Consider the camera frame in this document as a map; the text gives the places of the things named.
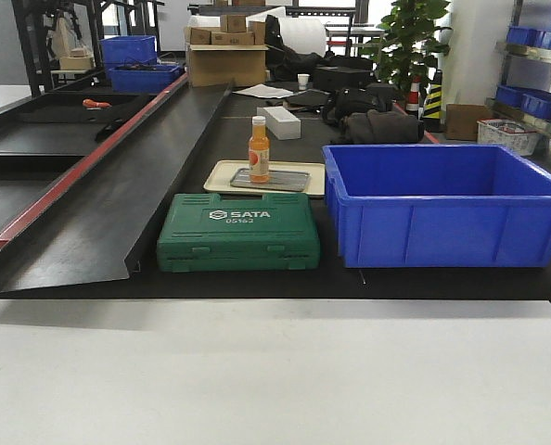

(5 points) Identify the white paper sheet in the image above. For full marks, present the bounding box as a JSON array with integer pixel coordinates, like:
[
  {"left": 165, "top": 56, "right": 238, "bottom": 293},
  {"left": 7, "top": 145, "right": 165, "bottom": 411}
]
[{"left": 234, "top": 83, "right": 295, "bottom": 99}]

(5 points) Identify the orange handled tool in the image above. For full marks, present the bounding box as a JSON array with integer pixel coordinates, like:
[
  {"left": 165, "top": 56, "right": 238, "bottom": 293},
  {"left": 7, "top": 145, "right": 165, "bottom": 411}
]
[{"left": 82, "top": 98, "right": 112, "bottom": 110}]

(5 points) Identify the green potted plant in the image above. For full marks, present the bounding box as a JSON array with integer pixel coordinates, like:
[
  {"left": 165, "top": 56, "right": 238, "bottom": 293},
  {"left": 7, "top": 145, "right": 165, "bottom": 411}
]
[{"left": 359, "top": 0, "right": 451, "bottom": 95}]

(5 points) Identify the small grey metal tray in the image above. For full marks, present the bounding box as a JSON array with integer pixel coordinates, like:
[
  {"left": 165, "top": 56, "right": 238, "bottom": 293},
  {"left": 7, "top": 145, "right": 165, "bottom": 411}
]
[{"left": 229, "top": 168, "right": 310, "bottom": 192}]

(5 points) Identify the green SATA tool case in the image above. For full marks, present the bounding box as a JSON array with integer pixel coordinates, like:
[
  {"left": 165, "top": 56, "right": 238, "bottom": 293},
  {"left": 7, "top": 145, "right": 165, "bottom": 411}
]
[{"left": 156, "top": 193, "right": 321, "bottom": 273}]

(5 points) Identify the large cardboard box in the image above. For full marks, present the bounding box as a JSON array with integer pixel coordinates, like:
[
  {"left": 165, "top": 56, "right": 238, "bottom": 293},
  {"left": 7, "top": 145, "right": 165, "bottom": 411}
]
[{"left": 186, "top": 44, "right": 268, "bottom": 87}]

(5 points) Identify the red white traffic cone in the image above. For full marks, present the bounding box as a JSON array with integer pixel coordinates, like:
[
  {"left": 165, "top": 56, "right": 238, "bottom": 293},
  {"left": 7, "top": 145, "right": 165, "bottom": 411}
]
[{"left": 405, "top": 75, "right": 421, "bottom": 119}]

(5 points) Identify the black slanted metal chute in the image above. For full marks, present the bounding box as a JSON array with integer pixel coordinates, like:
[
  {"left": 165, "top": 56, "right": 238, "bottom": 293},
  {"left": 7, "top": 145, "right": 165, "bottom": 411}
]
[{"left": 0, "top": 79, "right": 232, "bottom": 294}]

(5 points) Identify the blue crate on conveyor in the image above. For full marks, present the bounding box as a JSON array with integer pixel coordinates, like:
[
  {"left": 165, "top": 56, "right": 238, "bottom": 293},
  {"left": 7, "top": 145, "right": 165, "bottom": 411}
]
[{"left": 109, "top": 65, "right": 185, "bottom": 94}]

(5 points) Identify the blue crate behind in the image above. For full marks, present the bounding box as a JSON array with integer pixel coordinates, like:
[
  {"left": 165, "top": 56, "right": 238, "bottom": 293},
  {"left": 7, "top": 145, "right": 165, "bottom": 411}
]
[{"left": 100, "top": 35, "right": 158, "bottom": 68}]

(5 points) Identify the beige plastic tray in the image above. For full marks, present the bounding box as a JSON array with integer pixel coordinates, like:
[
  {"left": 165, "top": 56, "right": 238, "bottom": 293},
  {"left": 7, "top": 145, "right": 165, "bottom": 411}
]
[{"left": 203, "top": 159, "right": 326, "bottom": 198}]

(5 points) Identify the white plastic basket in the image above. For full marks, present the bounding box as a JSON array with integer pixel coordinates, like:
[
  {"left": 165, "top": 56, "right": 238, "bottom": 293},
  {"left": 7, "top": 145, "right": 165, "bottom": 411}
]
[{"left": 477, "top": 119, "right": 542, "bottom": 157}]

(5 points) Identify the large blue plastic bin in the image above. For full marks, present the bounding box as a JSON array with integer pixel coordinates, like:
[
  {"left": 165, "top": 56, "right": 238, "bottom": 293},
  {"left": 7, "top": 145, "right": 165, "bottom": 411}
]
[{"left": 323, "top": 144, "right": 551, "bottom": 268}]

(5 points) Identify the black equipment case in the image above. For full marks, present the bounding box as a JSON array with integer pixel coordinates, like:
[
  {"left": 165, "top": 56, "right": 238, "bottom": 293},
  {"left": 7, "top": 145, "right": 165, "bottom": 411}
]
[{"left": 313, "top": 67, "right": 378, "bottom": 92}]

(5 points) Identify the orange juice bottle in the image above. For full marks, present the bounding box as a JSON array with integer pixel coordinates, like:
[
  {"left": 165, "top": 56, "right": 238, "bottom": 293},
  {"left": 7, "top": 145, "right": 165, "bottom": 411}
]
[{"left": 248, "top": 116, "right": 270, "bottom": 184}]

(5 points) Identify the white rectangular box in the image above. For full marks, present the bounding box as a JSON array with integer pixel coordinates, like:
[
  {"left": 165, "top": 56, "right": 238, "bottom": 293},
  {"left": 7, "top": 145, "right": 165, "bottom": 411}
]
[{"left": 256, "top": 106, "right": 301, "bottom": 140}]

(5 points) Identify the black yellow traffic cone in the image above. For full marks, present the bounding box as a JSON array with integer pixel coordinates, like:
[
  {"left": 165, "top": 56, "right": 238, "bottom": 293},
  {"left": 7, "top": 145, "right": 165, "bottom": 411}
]
[{"left": 421, "top": 70, "right": 443, "bottom": 133}]

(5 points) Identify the black bag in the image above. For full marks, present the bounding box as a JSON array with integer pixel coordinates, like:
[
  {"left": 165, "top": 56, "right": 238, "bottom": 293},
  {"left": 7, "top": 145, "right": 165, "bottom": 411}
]
[{"left": 321, "top": 83, "right": 399, "bottom": 126}]

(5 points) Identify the brown cardboard box on floor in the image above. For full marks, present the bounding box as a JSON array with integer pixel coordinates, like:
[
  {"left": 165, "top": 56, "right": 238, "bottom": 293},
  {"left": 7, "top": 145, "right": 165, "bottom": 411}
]
[{"left": 444, "top": 104, "right": 493, "bottom": 141}]

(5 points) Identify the white paper cup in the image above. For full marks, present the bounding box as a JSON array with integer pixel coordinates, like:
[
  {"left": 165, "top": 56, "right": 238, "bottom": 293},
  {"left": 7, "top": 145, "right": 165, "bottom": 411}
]
[{"left": 297, "top": 73, "right": 310, "bottom": 91}]

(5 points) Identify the dark grey folded jacket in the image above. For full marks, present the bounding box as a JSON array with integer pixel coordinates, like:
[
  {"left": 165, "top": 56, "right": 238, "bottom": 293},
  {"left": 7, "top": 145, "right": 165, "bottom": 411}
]
[{"left": 331, "top": 109, "right": 425, "bottom": 145}]

